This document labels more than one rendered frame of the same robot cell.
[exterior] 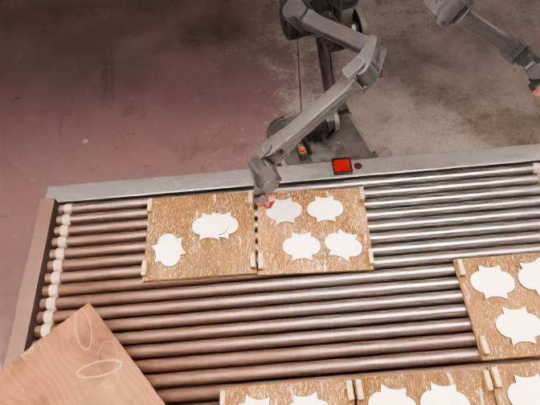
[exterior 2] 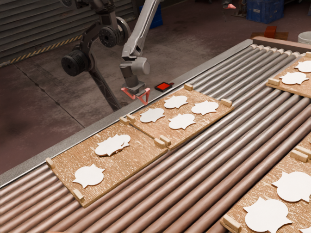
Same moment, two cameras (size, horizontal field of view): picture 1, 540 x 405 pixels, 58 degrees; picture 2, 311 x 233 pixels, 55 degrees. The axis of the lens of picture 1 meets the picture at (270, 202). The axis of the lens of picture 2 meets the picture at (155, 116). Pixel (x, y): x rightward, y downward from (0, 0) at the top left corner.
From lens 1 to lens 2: 1.04 m
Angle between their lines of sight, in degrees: 35
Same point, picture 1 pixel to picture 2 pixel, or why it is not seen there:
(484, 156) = (227, 53)
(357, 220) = (199, 97)
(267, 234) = (153, 129)
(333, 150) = not seen: hidden behind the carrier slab
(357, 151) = not seen: hidden behind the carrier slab
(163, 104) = not seen: outside the picture
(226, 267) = (143, 158)
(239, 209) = (121, 130)
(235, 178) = (102, 123)
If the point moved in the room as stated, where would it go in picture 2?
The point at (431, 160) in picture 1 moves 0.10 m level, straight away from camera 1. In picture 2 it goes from (205, 65) to (200, 59)
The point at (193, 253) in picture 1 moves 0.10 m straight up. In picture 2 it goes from (110, 167) to (104, 148)
